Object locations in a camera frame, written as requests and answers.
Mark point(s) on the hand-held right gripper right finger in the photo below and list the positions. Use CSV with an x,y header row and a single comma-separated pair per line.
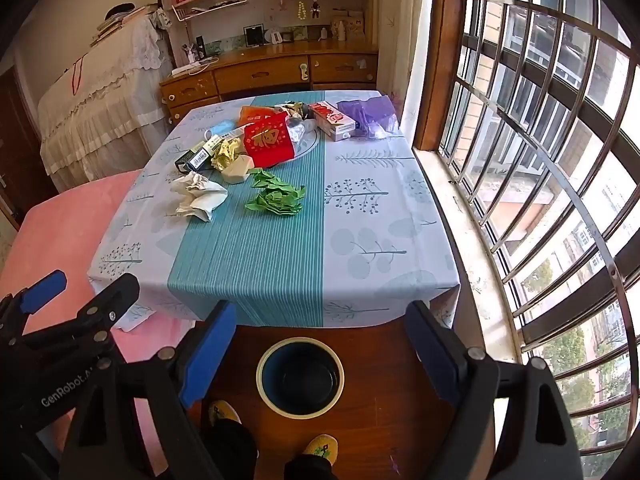
x,y
435,355

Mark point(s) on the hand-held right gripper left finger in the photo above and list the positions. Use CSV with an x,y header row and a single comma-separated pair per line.
x,y
210,355

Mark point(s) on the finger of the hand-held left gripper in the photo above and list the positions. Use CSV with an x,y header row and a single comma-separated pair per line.
x,y
117,295
44,287

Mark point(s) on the round waste bin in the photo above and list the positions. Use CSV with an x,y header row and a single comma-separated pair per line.
x,y
300,380

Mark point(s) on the green white carton box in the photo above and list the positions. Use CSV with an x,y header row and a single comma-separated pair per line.
x,y
195,157

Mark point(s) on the yellow paper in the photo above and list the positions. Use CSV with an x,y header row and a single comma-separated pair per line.
x,y
225,155

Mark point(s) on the yellow slipper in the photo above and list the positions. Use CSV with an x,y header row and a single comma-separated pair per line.
x,y
320,445
223,412

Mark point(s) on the pink bed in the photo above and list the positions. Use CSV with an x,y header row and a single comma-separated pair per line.
x,y
65,220

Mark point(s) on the person's left leg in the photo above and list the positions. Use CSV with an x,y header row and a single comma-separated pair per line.
x,y
230,450

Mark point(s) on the person's leg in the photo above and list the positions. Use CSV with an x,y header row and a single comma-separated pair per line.
x,y
310,467
230,450

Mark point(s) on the white crumpled paper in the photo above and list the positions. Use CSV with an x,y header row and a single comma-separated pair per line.
x,y
197,195

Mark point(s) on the tree printed tablecloth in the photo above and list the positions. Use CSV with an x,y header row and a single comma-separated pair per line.
x,y
300,260

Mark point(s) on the dark wooden door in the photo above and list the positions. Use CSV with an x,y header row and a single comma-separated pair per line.
x,y
20,150

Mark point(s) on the person's right leg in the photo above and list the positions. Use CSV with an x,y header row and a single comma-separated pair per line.
x,y
310,467

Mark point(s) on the green crumpled paper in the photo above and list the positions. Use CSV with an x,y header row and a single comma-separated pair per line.
x,y
275,200

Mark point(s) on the cream crumpled packet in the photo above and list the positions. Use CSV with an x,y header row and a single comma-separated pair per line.
x,y
237,170

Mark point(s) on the white printed carton box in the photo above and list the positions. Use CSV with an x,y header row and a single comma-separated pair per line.
x,y
230,135

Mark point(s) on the blue face mask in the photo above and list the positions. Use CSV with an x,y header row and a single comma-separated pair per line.
x,y
222,126

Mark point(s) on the red paper bag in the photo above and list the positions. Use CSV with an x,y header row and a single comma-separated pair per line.
x,y
267,142

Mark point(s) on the metal window grille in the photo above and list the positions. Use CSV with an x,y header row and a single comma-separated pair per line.
x,y
550,160

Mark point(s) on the orange packet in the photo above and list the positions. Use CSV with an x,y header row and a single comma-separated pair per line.
x,y
252,112

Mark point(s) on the white power strip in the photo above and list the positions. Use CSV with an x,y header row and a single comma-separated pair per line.
x,y
192,67

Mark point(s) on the clear plastic packet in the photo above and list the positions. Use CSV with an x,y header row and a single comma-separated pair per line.
x,y
300,132

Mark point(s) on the purple plastic bag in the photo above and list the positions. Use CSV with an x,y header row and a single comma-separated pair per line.
x,y
372,110

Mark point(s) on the black gold crumpled wrapper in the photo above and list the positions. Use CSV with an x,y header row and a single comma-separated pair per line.
x,y
295,110

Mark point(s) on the red white box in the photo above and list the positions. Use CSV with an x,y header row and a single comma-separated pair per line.
x,y
332,120

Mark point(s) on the wooden desk with drawers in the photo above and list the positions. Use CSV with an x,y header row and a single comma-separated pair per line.
x,y
260,77

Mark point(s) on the stack of books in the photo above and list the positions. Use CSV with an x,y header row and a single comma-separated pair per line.
x,y
120,20

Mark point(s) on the black picture frame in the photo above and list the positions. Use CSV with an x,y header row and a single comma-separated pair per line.
x,y
254,36

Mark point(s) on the wooden window frame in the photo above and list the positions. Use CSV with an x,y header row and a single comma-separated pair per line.
x,y
440,60

